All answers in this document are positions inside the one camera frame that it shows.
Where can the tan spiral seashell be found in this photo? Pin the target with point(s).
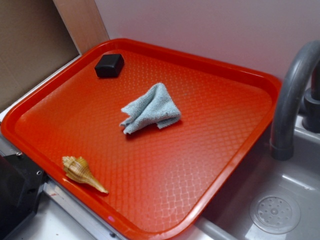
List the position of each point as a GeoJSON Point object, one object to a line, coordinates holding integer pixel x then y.
{"type": "Point", "coordinates": [78, 170]}

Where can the grey curved faucet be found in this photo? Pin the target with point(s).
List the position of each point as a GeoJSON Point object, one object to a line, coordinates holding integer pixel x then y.
{"type": "Point", "coordinates": [291, 97]}

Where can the black faucet handle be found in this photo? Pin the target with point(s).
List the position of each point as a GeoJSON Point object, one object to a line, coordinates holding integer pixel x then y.
{"type": "Point", "coordinates": [311, 100]}

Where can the brown cardboard panel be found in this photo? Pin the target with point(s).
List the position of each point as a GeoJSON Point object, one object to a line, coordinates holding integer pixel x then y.
{"type": "Point", "coordinates": [34, 43]}

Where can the grey plastic sink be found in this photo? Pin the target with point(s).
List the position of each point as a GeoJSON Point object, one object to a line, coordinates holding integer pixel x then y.
{"type": "Point", "coordinates": [268, 199]}

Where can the black rectangular block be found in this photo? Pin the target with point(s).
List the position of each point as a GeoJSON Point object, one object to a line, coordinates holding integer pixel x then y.
{"type": "Point", "coordinates": [109, 66]}

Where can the red plastic tray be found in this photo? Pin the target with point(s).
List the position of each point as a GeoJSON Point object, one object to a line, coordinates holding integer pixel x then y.
{"type": "Point", "coordinates": [159, 180]}

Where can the light blue cloth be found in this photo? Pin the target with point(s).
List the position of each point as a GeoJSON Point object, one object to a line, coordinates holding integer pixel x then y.
{"type": "Point", "coordinates": [154, 107]}

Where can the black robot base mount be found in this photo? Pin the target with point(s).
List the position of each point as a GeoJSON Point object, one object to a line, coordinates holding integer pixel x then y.
{"type": "Point", "coordinates": [21, 185]}

